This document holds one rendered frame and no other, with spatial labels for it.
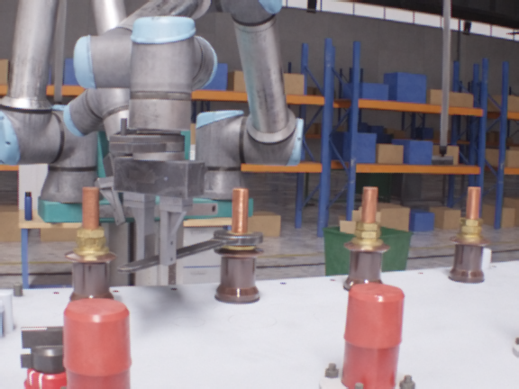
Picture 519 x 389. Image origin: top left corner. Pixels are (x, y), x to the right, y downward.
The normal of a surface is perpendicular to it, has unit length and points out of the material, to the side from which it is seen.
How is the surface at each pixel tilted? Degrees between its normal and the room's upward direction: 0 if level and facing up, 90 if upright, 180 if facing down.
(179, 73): 90
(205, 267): 90
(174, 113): 90
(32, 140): 100
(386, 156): 90
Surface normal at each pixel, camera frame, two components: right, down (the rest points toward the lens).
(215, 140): -0.19, 0.09
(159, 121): 0.10, 0.11
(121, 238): 0.44, 0.11
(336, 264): -0.80, 0.10
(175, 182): -0.46, 0.07
